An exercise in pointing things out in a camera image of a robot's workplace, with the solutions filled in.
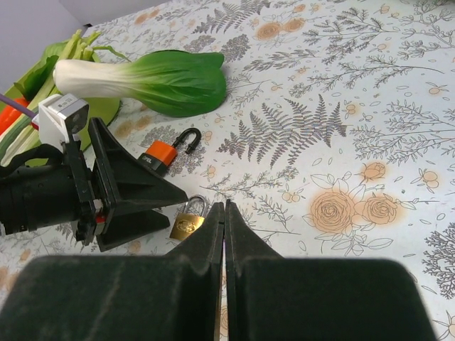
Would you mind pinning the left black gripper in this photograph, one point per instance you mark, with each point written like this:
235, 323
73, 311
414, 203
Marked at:
115, 201

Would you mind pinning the floral table mat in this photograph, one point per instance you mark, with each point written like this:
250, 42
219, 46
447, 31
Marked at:
335, 138

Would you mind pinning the green plastic basket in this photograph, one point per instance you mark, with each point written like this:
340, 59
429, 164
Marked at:
102, 108

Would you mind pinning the green celery stalks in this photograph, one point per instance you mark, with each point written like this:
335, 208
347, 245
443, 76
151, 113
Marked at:
38, 84

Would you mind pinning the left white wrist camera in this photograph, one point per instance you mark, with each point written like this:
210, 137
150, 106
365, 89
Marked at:
60, 118

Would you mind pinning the green bok choy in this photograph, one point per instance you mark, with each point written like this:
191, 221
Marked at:
174, 83

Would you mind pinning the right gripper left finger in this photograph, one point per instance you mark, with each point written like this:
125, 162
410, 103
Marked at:
171, 297

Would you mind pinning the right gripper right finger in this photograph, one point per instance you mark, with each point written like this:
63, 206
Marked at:
270, 297

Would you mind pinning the brass padlock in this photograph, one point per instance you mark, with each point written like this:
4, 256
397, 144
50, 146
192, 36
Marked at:
190, 218

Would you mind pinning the orange black padlock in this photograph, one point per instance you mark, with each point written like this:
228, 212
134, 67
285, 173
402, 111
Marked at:
160, 155

